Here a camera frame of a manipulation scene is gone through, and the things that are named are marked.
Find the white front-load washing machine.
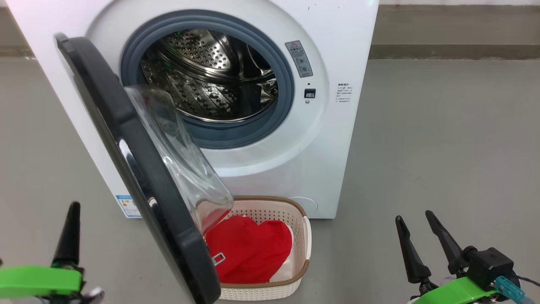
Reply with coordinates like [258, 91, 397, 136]
[6, 0, 380, 220]

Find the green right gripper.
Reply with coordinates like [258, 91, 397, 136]
[395, 210, 501, 304]

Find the grey warning sticker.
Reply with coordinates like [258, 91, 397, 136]
[284, 40, 314, 79]

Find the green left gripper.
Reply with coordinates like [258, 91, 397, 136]
[0, 201, 83, 299]

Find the cream perforated laundry basket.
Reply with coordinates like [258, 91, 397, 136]
[197, 195, 312, 301]

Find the teal right cable connector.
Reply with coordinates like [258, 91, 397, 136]
[494, 276, 528, 303]

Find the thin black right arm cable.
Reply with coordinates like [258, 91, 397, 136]
[516, 274, 540, 288]

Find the black glass washing machine door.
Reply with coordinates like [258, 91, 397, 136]
[54, 33, 235, 304]

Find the blue energy label sticker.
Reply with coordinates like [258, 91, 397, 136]
[115, 194, 142, 219]

